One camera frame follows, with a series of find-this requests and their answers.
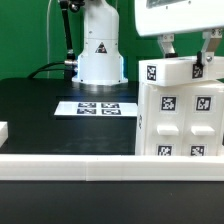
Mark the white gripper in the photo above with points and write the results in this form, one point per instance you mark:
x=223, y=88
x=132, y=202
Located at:
x=156, y=17

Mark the white cabinet top block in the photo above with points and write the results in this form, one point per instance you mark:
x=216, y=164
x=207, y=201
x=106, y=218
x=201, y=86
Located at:
x=179, y=70

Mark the white cabinet body box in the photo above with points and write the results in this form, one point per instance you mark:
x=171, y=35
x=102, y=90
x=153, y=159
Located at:
x=143, y=104

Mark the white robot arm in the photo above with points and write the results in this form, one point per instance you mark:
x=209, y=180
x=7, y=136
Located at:
x=101, y=64

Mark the white marker sheet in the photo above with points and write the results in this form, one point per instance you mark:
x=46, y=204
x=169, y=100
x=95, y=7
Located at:
x=105, y=109

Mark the white fence frame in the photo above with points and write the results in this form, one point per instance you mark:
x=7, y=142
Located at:
x=110, y=168

